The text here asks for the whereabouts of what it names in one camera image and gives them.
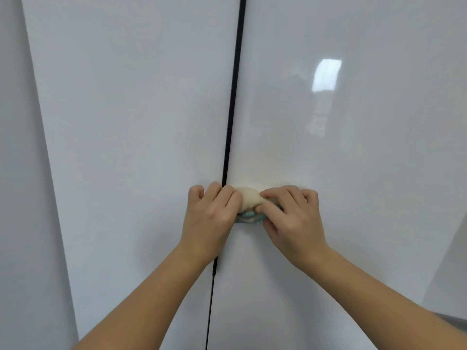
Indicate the person's right forearm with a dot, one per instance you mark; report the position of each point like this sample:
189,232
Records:
383,306

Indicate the person's left hand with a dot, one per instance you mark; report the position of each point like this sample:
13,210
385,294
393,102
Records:
209,222

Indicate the person's right hand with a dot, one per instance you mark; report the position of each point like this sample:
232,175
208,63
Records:
299,229

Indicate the beige cloth with teal edge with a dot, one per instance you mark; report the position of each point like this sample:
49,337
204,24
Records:
250,198

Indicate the person's left forearm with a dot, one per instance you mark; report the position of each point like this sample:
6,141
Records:
146,309

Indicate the grey wall skirting board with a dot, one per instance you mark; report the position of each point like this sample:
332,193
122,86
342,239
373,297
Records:
454,320

